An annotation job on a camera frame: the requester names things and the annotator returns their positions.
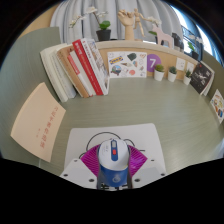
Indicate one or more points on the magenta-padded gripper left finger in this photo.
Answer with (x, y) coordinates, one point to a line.
(76, 172)

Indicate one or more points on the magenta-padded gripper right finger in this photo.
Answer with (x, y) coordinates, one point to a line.
(148, 171)

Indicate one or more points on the white and blue computer mouse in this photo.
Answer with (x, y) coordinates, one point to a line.
(113, 160)

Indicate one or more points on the white mouse pad with drawing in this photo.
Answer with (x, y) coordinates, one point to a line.
(140, 133)

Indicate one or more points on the beige booklet with red text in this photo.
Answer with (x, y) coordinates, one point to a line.
(38, 121)

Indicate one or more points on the food sticker sheet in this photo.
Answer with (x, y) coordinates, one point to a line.
(218, 106)

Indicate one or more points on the small succulent in white pot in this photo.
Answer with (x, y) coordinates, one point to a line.
(187, 80)
(172, 76)
(158, 75)

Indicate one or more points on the brown-cover book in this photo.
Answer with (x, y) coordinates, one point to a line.
(71, 73)

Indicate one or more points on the black-cover book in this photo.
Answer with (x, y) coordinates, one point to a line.
(200, 78)

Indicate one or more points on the red-spined book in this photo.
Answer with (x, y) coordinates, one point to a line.
(86, 65)

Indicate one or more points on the white book behind black book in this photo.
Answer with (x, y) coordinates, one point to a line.
(211, 83)

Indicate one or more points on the white sticker sheet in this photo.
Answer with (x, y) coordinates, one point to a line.
(127, 64)

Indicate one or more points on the round purple sign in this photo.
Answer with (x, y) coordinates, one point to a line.
(152, 61)

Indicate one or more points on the grey-green desk partition panel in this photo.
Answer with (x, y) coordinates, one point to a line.
(23, 60)
(216, 71)

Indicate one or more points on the white orchid in black pot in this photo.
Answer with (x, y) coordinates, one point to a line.
(195, 55)
(103, 35)

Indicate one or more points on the light wooden desk shelf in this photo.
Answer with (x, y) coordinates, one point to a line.
(133, 46)

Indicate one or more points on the pink horse figure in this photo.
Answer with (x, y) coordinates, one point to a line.
(163, 36)

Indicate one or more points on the white orchid behind pink horse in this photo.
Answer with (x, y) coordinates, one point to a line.
(155, 22)

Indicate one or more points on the window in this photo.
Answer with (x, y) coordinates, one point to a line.
(196, 30)

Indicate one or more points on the wooden hand model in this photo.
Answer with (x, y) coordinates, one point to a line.
(126, 23)

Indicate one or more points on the wooden artist mannequin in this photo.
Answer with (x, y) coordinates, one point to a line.
(139, 21)

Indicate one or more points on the grey curtain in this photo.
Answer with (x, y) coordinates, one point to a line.
(113, 8)

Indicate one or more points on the white wall socket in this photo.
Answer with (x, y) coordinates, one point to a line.
(180, 64)
(190, 67)

